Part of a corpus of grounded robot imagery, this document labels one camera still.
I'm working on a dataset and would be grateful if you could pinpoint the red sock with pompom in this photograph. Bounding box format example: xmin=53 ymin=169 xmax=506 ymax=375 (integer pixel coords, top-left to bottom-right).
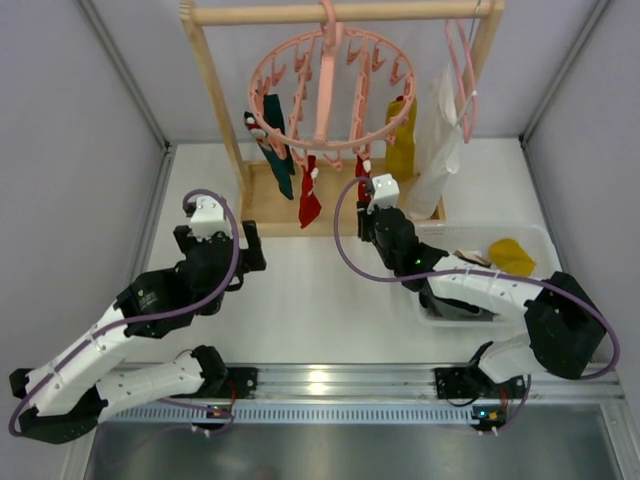
xmin=298 ymin=155 xmax=322 ymax=229
xmin=354 ymin=153 xmax=371 ymax=185

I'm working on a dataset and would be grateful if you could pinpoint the yellow sock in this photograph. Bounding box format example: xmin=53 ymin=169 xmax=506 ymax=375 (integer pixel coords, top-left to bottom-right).
xmin=488 ymin=238 xmax=537 ymax=277
xmin=384 ymin=101 xmax=417 ymax=183

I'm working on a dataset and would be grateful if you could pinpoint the pink round clip hanger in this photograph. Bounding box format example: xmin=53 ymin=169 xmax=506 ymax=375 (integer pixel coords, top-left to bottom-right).
xmin=248 ymin=1 xmax=416 ymax=170

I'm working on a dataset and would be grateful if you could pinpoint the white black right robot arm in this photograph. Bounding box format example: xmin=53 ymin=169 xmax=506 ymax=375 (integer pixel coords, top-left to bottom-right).
xmin=356 ymin=201 xmax=606 ymax=398

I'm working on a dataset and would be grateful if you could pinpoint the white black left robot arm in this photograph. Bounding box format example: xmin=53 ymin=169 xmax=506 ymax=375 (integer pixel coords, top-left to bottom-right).
xmin=9 ymin=220 xmax=266 ymax=444

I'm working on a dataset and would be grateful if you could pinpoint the pink clothes hanger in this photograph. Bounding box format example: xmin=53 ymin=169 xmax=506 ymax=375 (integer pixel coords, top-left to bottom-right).
xmin=444 ymin=19 xmax=478 ymax=143

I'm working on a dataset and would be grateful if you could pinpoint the white perforated plastic basket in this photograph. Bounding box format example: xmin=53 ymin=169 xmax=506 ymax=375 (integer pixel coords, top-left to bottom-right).
xmin=410 ymin=222 xmax=562 ymax=334

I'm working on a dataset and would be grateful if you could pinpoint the wooden clothes rack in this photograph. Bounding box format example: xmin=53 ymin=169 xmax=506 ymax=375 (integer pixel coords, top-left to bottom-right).
xmin=180 ymin=1 xmax=505 ymax=237

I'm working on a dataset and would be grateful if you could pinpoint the white cloth garment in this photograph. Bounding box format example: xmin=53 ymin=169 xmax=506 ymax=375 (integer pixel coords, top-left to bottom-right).
xmin=406 ymin=64 xmax=463 ymax=219

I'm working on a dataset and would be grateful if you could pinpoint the dark green sock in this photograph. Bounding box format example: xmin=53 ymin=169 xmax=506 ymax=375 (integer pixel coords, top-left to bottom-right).
xmin=263 ymin=94 xmax=295 ymax=200

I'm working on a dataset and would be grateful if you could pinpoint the red green christmas sock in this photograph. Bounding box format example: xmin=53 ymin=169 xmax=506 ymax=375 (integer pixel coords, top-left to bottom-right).
xmin=243 ymin=111 xmax=273 ymax=154

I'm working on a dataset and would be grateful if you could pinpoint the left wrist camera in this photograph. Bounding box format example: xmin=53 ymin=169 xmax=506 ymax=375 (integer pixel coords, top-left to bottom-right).
xmin=186 ymin=195 xmax=230 ymax=240

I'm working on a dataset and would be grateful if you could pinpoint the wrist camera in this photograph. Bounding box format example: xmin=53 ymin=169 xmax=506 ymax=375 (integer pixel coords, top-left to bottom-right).
xmin=366 ymin=173 xmax=400 ymax=213
xmin=186 ymin=195 xmax=230 ymax=240

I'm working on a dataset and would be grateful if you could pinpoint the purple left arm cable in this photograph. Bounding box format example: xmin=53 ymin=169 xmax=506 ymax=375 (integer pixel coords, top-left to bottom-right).
xmin=9 ymin=188 xmax=243 ymax=441

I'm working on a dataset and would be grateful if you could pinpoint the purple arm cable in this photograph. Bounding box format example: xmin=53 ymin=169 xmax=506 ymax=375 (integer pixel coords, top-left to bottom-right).
xmin=332 ymin=175 xmax=621 ymax=431
xmin=9 ymin=188 xmax=243 ymax=441

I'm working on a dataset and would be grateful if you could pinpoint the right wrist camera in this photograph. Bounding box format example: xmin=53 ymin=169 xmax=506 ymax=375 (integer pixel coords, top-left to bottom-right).
xmin=366 ymin=173 xmax=400 ymax=213

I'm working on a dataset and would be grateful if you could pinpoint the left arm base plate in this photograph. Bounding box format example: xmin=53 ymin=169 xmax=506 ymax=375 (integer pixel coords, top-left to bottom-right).
xmin=198 ymin=367 xmax=259 ymax=400

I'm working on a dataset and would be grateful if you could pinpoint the aluminium mounting rail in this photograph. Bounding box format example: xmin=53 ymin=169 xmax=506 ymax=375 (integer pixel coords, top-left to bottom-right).
xmin=246 ymin=363 xmax=625 ymax=404

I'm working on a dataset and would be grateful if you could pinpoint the grey slotted cable duct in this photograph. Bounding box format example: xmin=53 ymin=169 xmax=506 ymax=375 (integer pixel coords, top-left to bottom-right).
xmin=99 ymin=403 xmax=506 ymax=426

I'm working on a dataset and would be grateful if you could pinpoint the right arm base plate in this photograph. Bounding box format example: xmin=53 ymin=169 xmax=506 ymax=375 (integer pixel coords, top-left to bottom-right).
xmin=433 ymin=367 xmax=501 ymax=400

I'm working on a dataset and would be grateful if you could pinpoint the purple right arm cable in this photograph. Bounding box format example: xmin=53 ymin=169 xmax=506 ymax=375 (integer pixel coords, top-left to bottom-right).
xmin=332 ymin=175 xmax=621 ymax=431

